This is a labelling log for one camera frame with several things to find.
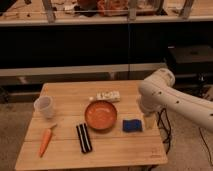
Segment black striped eraser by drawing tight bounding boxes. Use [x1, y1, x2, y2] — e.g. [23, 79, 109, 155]
[76, 123, 93, 154]

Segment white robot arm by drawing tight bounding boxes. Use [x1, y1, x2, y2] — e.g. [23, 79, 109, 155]
[138, 68, 213, 132]

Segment clear plastic cup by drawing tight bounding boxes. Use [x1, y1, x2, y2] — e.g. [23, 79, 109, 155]
[34, 96, 54, 119]

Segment blue sponge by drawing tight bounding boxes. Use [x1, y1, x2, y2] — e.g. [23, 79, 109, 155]
[123, 119, 142, 132]

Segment black floor cables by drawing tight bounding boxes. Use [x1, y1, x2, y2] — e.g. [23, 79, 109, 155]
[156, 107, 173, 155]

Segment orange bowl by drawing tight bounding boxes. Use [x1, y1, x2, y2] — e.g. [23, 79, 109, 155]
[85, 101, 117, 130]

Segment white tube package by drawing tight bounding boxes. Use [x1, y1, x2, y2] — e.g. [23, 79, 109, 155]
[89, 91, 120, 102]

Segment orange toy carrot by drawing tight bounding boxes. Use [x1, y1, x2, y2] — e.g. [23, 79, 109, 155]
[39, 124, 56, 157]

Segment black box on shelf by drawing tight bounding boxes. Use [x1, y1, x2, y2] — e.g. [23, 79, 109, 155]
[166, 45, 213, 74]

